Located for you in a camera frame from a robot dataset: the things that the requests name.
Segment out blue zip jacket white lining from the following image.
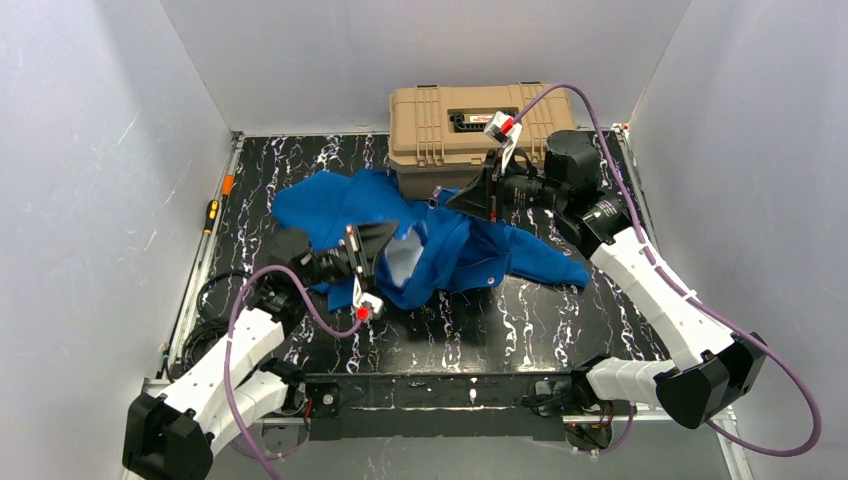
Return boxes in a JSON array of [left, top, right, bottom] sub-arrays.
[[271, 169, 590, 310]]

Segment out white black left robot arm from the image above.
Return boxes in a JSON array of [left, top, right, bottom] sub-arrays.
[[122, 220, 399, 479]]

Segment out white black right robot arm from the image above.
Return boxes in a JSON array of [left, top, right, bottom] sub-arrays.
[[446, 130, 764, 429]]

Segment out tan plastic toolbox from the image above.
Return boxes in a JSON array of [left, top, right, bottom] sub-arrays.
[[389, 82, 547, 200]]

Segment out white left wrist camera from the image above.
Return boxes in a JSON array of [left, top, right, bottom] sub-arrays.
[[351, 274, 385, 323]]

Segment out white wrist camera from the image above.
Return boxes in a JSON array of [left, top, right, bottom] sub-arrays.
[[484, 111, 522, 174], [351, 274, 385, 323]]

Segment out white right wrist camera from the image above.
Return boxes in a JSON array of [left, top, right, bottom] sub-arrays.
[[484, 111, 522, 174]]

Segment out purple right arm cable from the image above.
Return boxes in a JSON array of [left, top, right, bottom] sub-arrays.
[[510, 83, 823, 458]]

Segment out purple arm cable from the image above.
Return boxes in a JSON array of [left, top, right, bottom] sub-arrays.
[[222, 264, 372, 480], [510, 83, 823, 458]]

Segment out yellow black handled screwdriver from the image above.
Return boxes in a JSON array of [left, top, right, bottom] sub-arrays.
[[203, 199, 220, 235]]

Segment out orange handled screwdriver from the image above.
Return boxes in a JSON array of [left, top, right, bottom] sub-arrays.
[[220, 174, 234, 197]]

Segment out black cable bundle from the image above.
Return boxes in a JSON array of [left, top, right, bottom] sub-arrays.
[[164, 270, 266, 379]]

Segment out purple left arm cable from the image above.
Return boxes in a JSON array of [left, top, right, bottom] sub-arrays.
[[222, 264, 372, 480]]

